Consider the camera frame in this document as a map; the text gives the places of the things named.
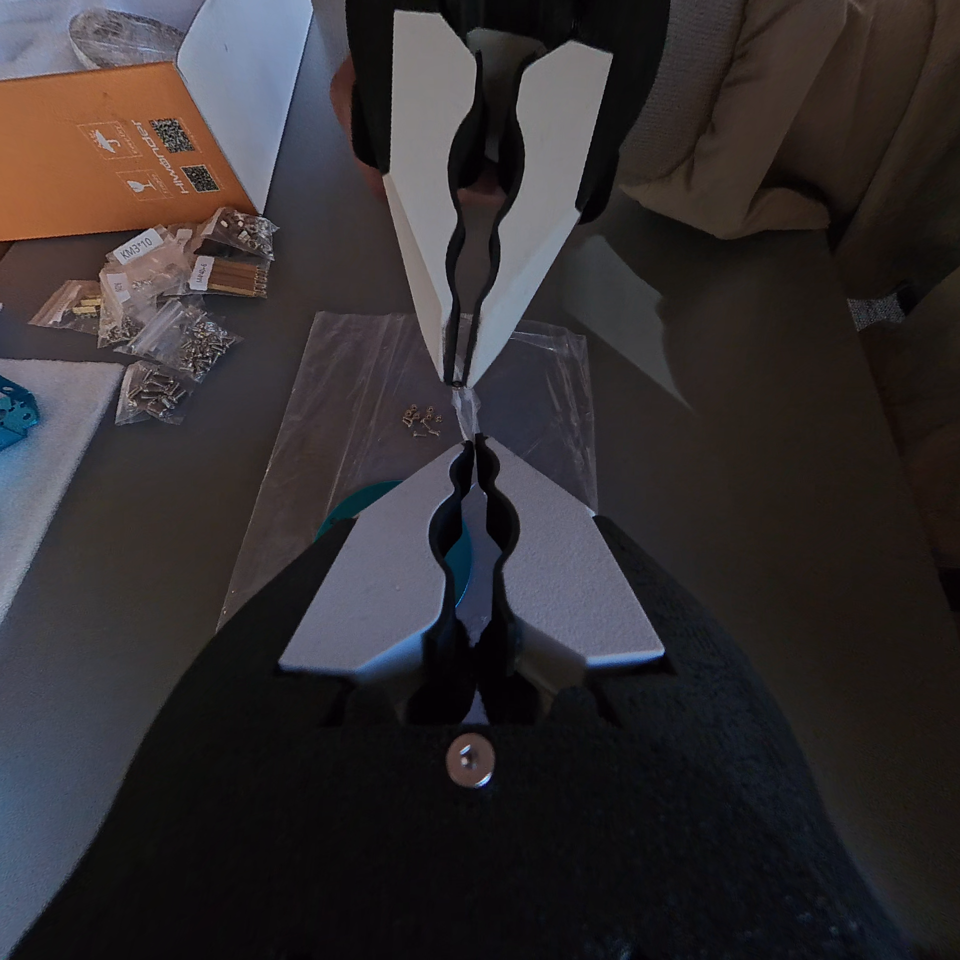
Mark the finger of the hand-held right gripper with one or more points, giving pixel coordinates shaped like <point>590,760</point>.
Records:
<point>555,150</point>
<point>420,150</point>

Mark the pile of small hardware bags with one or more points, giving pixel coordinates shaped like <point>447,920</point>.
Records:
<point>172,330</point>

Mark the teal round metal plate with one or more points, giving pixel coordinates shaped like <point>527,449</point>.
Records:
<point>337,517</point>

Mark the perforated blue U bracket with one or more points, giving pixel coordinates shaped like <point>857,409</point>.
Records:
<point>15,420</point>

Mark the person's right hand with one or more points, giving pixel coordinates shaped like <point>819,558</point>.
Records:
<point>343,97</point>

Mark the grey desk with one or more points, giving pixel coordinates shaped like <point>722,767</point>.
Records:
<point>150,600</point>

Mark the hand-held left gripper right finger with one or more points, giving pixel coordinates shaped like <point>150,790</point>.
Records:
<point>577,592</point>

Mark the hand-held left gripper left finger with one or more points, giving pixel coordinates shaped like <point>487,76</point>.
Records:
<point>375,592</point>

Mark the bubble-wrapped round part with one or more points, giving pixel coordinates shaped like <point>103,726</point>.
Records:
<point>120,37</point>

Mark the small clear screw bag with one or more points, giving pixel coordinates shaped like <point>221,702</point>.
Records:
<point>465,409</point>

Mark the clear plastic bag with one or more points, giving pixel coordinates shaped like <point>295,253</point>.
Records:
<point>337,412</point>

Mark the cluster of small loose screws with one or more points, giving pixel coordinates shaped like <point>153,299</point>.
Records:
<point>421,421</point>

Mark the person's right forearm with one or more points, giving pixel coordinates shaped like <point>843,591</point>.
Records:
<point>787,112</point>

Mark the orange cardboard box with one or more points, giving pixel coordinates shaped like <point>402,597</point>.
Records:
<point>90,150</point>

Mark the white foam sheet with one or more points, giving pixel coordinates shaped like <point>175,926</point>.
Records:
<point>60,450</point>

